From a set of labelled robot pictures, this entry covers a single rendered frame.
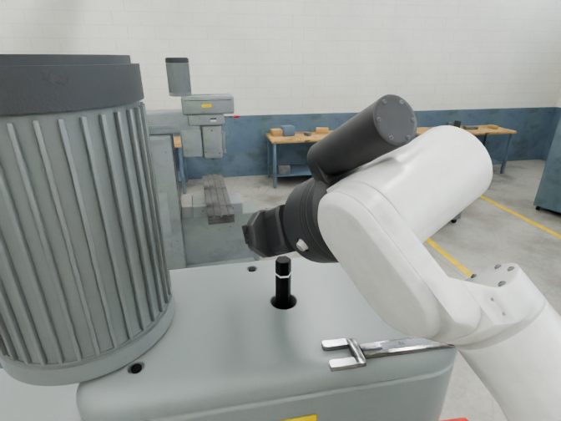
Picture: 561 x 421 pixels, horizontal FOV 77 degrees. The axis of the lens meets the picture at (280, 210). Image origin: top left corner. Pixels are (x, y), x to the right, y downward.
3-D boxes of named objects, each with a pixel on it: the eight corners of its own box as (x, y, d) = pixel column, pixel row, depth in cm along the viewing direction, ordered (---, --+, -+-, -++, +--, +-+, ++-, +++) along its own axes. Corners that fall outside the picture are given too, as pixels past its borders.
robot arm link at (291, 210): (252, 281, 41) (295, 286, 30) (235, 200, 42) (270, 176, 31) (343, 256, 46) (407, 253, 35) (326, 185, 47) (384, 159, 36)
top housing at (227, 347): (376, 312, 72) (386, 243, 66) (458, 435, 49) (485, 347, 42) (134, 343, 64) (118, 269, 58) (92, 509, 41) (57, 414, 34)
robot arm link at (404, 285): (381, 166, 30) (486, 298, 28) (302, 216, 27) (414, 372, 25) (427, 122, 25) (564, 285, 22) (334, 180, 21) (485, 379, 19)
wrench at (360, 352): (502, 323, 46) (504, 317, 46) (526, 345, 43) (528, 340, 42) (321, 345, 43) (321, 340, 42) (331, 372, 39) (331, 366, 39)
